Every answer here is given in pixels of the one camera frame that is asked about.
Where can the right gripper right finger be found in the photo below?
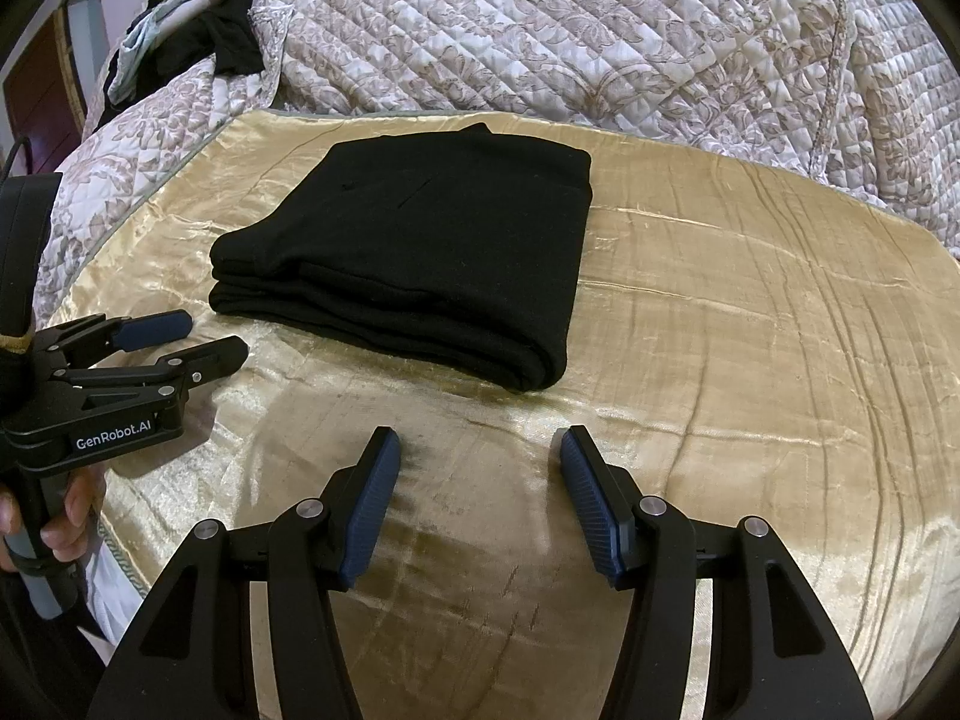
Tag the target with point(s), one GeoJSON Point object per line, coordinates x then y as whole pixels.
{"type": "Point", "coordinates": [774, 651]}

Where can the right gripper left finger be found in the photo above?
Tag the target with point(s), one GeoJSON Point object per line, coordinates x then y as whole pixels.
{"type": "Point", "coordinates": [188, 651]}

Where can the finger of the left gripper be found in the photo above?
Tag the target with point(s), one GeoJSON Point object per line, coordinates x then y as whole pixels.
{"type": "Point", "coordinates": [82, 368]}
{"type": "Point", "coordinates": [99, 336]}

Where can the black pants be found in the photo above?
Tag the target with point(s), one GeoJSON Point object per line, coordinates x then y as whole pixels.
{"type": "Point", "coordinates": [458, 248]}

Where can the person's left hand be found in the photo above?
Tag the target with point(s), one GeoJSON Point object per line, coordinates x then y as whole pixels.
{"type": "Point", "coordinates": [67, 534]}

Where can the dark wooden door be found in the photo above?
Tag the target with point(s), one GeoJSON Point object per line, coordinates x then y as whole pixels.
{"type": "Point", "coordinates": [44, 101]}

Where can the light blue garment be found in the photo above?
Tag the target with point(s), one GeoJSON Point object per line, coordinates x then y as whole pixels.
{"type": "Point", "coordinates": [149, 32]}

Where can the black clothes pile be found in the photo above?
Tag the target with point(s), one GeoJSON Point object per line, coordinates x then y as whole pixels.
{"type": "Point", "coordinates": [223, 32]}

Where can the beige floral quilted comforter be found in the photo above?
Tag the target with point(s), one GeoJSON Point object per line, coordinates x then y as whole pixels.
{"type": "Point", "coordinates": [857, 94]}

